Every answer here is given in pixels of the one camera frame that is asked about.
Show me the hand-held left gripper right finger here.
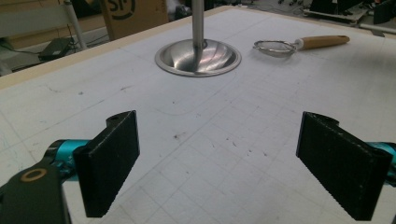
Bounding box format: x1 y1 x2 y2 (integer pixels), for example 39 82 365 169
295 111 396 222

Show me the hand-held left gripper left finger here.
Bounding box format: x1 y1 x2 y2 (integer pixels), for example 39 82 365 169
46 109 141 218

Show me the black flat device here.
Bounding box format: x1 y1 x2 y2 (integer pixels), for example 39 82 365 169
37 36 75 63

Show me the round metal stand base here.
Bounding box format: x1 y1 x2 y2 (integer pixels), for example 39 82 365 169
154 38 243 78

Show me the brown cardboard box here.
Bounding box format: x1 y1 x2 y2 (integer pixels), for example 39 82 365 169
100 0 170 41

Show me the metal stand pole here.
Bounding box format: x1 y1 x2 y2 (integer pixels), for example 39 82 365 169
191 0 205 48

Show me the wooden handled mesh strainer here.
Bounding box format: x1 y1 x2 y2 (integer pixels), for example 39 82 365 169
252 35 351 58

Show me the white metal chair frame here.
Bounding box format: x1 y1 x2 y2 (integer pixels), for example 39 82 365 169
0 0 88 50

